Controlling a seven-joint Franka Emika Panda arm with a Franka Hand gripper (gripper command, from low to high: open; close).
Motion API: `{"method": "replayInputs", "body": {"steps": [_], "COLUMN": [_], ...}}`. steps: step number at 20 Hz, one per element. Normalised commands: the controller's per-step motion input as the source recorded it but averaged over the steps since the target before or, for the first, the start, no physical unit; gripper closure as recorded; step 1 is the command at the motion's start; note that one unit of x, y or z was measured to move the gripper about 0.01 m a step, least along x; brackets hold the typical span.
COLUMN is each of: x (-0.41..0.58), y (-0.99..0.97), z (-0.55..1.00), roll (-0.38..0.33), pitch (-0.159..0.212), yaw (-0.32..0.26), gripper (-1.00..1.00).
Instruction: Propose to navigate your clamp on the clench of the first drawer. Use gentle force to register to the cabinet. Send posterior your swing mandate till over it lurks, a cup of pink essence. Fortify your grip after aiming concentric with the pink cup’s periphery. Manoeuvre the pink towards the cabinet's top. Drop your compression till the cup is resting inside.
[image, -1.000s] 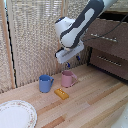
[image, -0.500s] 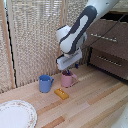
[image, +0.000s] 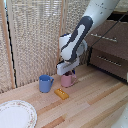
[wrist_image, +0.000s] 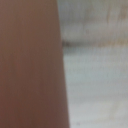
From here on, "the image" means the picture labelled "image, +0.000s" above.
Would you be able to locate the pink mug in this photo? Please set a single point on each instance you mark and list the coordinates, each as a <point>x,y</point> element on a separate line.
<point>68,81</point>

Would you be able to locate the dark-framed drawer cabinet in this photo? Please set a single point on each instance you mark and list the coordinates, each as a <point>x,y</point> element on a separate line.
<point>90,63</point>

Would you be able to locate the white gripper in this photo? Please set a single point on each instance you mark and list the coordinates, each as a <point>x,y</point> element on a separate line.
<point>66,66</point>

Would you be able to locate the light grey blurry object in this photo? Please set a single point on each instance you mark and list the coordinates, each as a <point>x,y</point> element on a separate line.
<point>121,118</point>

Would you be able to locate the brown fabric-front drawer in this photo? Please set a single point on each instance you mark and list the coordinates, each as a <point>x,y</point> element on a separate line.
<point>110,70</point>

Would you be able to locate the yellow rectangular block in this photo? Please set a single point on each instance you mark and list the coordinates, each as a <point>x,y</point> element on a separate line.
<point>61,93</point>

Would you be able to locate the white floral-rim plate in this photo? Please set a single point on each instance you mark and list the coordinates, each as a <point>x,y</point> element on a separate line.
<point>16,115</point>

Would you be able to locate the brown wooden cabinet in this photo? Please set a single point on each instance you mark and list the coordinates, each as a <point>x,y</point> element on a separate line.
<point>110,46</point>

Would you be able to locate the blue mug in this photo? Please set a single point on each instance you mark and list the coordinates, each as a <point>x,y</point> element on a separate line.
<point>44,84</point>

